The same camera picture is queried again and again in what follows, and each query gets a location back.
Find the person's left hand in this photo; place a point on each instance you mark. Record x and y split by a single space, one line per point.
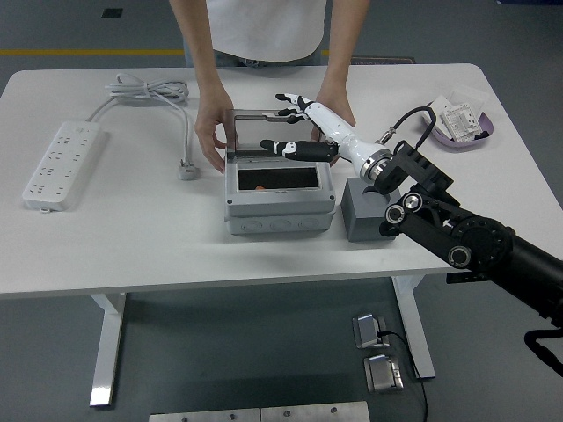
336 103

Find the person's right hand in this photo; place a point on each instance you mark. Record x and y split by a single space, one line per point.
209 123

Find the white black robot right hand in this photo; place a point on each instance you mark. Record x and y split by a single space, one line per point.
347 136

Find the transparent hinged box lid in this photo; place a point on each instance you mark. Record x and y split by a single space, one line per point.
232 132

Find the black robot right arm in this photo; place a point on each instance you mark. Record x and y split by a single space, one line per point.
484 237

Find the grey plastic junction box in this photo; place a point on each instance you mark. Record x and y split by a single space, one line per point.
281 220

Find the silver floor socket box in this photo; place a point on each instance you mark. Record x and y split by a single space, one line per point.
380 373
367 329

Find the dark floor sign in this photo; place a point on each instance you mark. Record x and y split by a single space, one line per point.
387 60

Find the grey cube holder block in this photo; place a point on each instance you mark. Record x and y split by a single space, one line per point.
360 220

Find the person's torso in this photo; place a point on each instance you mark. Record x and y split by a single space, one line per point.
264 26

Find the purple plastic tray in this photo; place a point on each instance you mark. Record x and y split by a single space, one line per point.
457 146

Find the white socket panel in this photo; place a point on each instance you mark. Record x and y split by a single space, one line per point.
462 123

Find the dark floor hatch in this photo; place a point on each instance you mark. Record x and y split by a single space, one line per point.
112 13

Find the white power strip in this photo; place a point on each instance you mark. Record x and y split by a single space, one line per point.
61 162

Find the white table leg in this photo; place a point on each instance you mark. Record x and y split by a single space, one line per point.
415 334
107 351

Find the grey metal plate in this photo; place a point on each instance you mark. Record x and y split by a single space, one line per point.
204 415
314 412

